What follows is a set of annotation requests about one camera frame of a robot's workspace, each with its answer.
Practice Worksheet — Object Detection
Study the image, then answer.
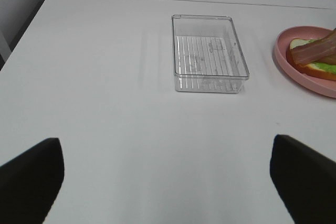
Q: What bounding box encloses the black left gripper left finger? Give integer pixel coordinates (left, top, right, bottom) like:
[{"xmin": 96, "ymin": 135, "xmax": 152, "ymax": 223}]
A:
[{"xmin": 1, "ymin": 138, "xmax": 65, "ymax": 223}]

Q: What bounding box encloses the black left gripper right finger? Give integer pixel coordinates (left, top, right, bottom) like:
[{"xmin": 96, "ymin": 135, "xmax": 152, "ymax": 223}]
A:
[{"xmin": 269, "ymin": 134, "xmax": 335, "ymax": 223}]

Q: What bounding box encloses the bread slice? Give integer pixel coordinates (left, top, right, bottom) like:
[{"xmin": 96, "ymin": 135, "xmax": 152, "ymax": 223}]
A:
[{"xmin": 286, "ymin": 38, "xmax": 335, "ymax": 81}]

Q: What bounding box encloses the green lettuce leaf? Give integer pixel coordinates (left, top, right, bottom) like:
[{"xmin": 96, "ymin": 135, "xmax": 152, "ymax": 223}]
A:
[{"xmin": 306, "ymin": 48, "xmax": 335, "ymax": 79}]

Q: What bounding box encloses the pink round plate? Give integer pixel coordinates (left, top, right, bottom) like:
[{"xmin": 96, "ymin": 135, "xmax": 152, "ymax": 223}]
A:
[{"xmin": 274, "ymin": 26, "xmax": 335, "ymax": 98}]

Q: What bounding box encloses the clear left plastic tray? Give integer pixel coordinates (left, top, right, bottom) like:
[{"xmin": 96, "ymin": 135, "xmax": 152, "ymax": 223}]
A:
[{"xmin": 172, "ymin": 15, "xmax": 249, "ymax": 94}]

